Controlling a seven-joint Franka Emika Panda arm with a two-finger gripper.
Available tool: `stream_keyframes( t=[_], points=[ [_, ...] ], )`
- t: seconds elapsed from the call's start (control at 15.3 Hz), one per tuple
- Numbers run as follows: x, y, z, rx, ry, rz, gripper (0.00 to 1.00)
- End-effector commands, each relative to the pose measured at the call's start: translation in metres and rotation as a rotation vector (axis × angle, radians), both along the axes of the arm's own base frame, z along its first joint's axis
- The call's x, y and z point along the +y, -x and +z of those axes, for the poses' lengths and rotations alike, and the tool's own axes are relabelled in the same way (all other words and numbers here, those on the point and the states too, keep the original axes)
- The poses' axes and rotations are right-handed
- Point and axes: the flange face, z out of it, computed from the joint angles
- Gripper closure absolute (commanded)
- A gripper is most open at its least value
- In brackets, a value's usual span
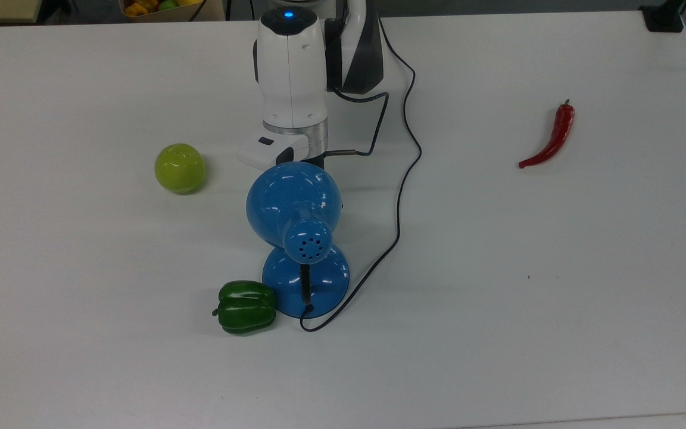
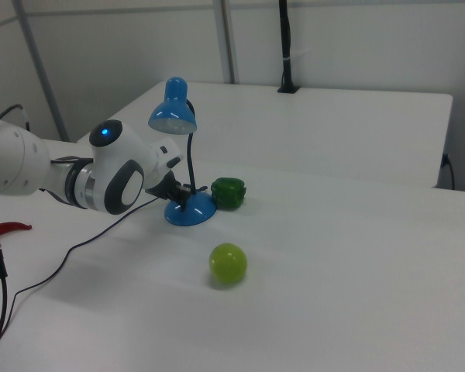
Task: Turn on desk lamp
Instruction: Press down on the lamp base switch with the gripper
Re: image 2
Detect black camera stand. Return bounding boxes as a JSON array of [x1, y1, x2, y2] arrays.
[[277, 0, 300, 95]]

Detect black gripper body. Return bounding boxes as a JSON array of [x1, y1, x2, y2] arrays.
[[144, 172, 181, 202]]

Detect dark green toy bell pepper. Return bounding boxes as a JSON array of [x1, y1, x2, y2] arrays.
[[210, 177, 248, 211]]

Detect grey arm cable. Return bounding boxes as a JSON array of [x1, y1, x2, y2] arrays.
[[0, 103, 31, 135]]

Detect grey aluminium partition post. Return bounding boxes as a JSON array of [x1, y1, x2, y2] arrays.
[[212, 0, 241, 84], [13, 0, 71, 143]]

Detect black wall cable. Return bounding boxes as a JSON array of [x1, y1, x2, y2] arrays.
[[441, 153, 456, 191]]

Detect red toy chili pepper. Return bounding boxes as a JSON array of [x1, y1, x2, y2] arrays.
[[0, 220, 33, 236]]

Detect black lamp power cable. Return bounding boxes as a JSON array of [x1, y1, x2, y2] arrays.
[[0, 195, 170, 365]]

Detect blue desk lamp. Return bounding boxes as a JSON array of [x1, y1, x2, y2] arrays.
[[146, 76, 218, 228]]

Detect light green toy apple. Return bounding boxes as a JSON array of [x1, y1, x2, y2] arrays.
[[209, 243, 249, 286]]

